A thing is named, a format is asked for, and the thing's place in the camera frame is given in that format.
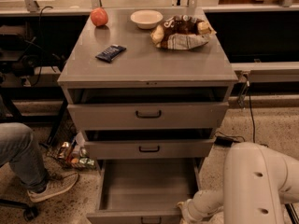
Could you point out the blue snack bar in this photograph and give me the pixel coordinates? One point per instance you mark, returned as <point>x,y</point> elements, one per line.
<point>109,54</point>

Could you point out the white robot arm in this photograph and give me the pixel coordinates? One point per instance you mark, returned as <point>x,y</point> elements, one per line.
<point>257,182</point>

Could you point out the white bowl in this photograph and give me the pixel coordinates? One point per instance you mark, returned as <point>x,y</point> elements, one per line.
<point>146,19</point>

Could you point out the grey metal drawer cabinet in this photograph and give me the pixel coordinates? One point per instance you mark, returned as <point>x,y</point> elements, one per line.
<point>143,74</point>

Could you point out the grey middle drawer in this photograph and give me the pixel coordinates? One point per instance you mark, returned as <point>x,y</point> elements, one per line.
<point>148,149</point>

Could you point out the grey bottom drawer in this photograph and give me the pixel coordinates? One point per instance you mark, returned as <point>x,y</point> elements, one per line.
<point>144,191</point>

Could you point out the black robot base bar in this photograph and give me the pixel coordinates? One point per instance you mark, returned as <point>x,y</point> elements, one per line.
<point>292,213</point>

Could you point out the person leg in jeans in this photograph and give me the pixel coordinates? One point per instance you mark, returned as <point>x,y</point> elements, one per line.
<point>19,148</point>

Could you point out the red apple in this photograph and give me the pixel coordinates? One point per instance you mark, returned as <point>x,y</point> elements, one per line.
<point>99,17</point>

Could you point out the wire basket with cans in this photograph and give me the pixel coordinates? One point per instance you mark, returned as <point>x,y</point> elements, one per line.
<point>67,148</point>

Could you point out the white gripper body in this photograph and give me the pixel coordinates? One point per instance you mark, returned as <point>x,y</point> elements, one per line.
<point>189,211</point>

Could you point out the grey drawer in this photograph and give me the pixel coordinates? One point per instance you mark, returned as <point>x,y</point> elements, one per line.
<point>148,149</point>
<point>144,191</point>
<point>147,116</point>

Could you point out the black power adapter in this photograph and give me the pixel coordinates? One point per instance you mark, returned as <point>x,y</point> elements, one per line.
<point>223,141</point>

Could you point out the grey sneaker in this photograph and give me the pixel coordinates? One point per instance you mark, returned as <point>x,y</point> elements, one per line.
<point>57,184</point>

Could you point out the grey top drawer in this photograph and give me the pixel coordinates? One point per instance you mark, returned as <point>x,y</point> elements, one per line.
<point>147,116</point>

